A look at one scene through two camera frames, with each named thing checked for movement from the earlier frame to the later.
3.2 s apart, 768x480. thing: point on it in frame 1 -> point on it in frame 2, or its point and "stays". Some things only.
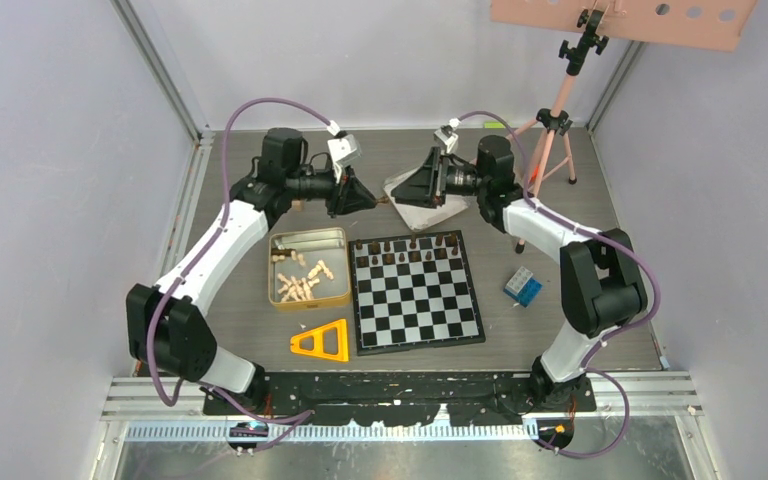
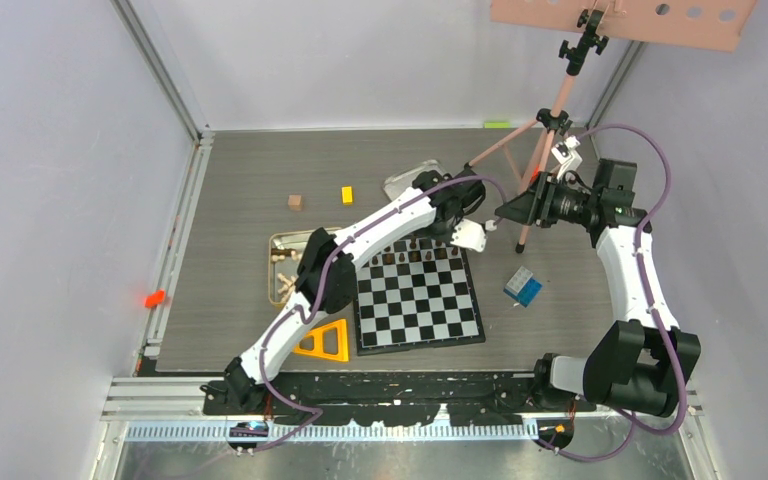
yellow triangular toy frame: (317, 334) stays
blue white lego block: (523, 287) stays
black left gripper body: (320, 184) -> (441, 232)
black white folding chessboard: (413, 293) stays
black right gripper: (422, 188) -> (535, 206)
